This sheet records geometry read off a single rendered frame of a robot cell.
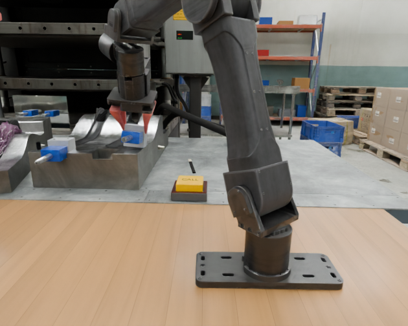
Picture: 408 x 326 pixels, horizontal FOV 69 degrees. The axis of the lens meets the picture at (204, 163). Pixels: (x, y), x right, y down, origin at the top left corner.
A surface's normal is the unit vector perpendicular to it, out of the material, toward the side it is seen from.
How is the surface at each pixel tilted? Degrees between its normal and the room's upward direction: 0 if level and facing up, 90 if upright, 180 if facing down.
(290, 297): 0
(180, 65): 90
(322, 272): 0
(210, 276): 0
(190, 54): 90
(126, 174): 90
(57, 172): 90
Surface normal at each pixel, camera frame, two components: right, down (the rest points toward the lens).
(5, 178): 0.27, 0.28
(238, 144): -0.76, -0.01
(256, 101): 0.61, -0.11
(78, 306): 0.01, -0.96
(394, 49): -0.10, 0.28
